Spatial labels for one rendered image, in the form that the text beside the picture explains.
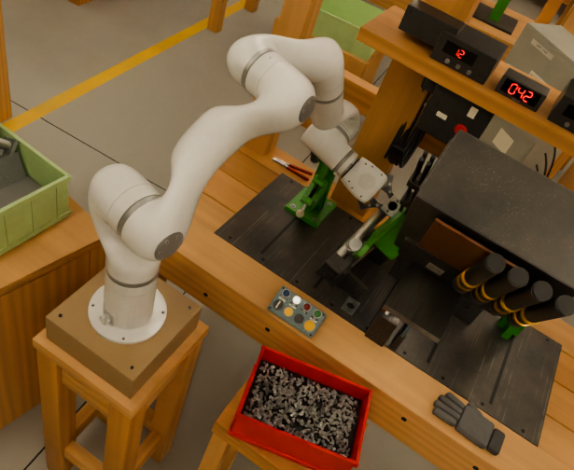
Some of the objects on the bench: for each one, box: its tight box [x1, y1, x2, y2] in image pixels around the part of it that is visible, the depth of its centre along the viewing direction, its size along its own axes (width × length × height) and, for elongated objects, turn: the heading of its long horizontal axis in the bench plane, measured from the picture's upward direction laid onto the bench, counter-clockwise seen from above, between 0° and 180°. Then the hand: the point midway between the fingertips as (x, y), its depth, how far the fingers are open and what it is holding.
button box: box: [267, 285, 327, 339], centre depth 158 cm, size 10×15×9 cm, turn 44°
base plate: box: [214, 173, 562, 447], centre depth 177 cm, size 42×110×2 cm, turn 44°
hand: (389, 204), depth 158 cm, fingers closed on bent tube, 3 cm apart
